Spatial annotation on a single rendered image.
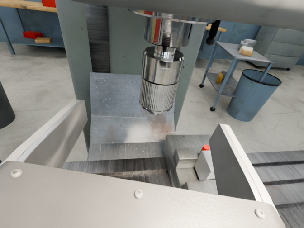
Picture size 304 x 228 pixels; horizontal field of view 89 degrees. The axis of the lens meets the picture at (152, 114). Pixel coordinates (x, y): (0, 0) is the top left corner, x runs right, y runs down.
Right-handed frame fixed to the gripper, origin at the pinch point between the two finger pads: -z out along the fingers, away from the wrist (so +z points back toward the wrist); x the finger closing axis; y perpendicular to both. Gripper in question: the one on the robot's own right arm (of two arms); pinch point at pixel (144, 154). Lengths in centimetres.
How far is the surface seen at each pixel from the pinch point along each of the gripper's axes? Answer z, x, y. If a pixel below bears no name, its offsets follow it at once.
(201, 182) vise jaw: -11.2, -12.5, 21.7
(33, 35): -330, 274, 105
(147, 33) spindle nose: -10.8, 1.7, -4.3
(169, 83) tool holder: -9.9, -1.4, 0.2
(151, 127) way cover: -38, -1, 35
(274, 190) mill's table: -19, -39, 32
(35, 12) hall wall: -371, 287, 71
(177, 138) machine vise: -26.8, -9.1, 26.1
